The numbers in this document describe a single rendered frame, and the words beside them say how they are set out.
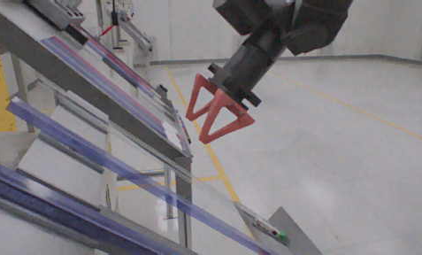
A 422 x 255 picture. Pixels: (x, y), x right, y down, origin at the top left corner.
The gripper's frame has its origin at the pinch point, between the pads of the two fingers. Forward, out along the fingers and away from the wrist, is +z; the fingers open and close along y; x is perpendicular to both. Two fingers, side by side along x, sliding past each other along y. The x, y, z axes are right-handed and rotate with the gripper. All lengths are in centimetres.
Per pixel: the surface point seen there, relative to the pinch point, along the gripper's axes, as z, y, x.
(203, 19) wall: -116, -694, 136
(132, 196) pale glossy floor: 84, -135, 55
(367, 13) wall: -429, -672, 463
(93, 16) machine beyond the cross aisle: 23, -395, -41
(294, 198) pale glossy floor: 15, -103, 132
